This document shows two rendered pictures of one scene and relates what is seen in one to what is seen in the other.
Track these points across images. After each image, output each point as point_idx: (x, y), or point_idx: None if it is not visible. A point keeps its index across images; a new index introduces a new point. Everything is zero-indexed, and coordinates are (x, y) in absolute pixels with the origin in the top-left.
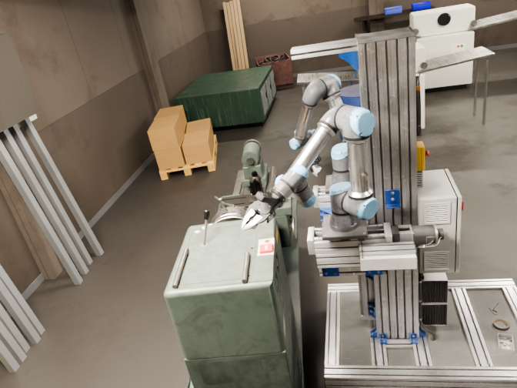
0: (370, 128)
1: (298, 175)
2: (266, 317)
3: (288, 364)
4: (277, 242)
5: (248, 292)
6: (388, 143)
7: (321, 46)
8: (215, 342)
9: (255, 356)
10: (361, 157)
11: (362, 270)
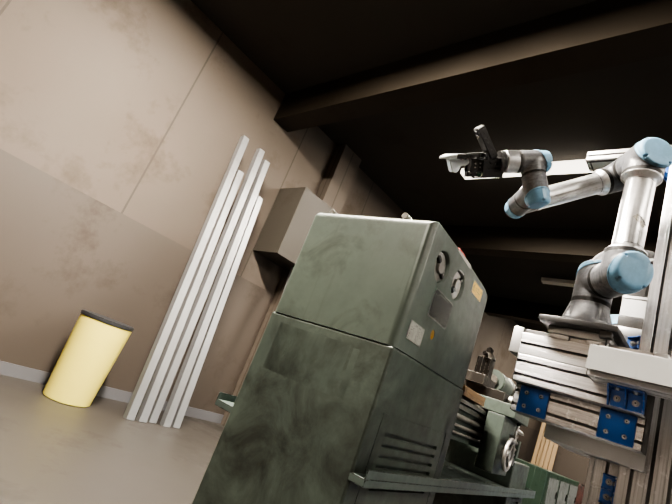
0: (664, 158)
1: (538, 151)
2: (401, 271)
3: (383, 377)
4: (472, 290)
5: (400, 226)
6: None
7: (628, 148)
8: (319, 295)
9: (349, 337)
10: (641, 194)
11: (588, 367)
